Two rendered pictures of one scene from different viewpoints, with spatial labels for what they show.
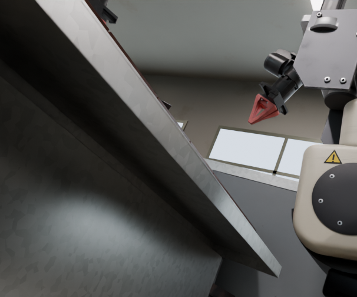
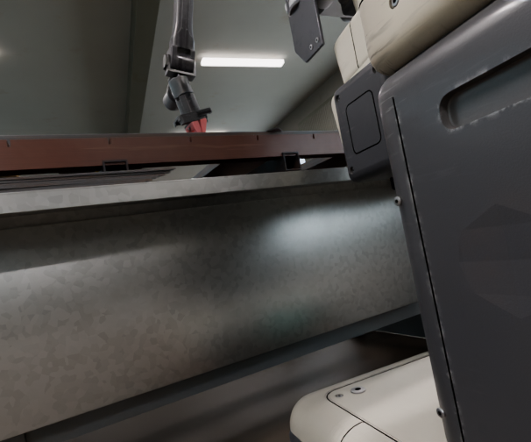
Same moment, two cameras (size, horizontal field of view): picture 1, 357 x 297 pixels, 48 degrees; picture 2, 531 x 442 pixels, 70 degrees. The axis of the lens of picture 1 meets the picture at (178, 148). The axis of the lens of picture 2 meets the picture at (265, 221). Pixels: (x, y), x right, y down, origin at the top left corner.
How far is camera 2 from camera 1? 0.43 m
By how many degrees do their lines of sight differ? 33
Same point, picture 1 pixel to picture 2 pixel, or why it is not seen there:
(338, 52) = (307, 19)
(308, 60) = (299, 41)
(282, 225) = not seen: hidden behind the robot
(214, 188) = (288, 177)
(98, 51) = (133, 193)
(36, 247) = (231, 267)
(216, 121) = not seen: hidden behind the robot
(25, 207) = (208, 254)
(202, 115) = not seen: hidden behind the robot
